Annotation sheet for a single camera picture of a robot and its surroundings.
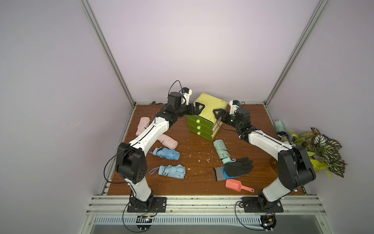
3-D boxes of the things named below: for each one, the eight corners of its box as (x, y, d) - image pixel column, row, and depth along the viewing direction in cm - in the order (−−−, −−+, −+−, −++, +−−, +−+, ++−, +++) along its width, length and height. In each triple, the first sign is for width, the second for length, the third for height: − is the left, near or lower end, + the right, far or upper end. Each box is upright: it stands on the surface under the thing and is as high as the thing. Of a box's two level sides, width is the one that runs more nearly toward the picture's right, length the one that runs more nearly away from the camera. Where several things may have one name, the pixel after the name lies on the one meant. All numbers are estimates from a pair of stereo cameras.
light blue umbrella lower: (150, 178, 83) (148, 176, 80) (152, 166, 88) (151, 164, 84) (185, 178, 83) (185, 176, 80) (185, 166, 87) (185, 164, 84)
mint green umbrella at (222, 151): (224, 166, 87) (225, 164, 86) (211, 142, 98) (211, 141, 96) (235, 161, 89) (236, 159, 87) (220, 139, 100) (221, 137, 98)
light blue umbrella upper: (151, 154, 93) (149, 151, 89) (155, 147, 96) (153, 143, 92) (177, 162, 89) (177, 159, 85) (180, 154, 93) (180, 150, 89)
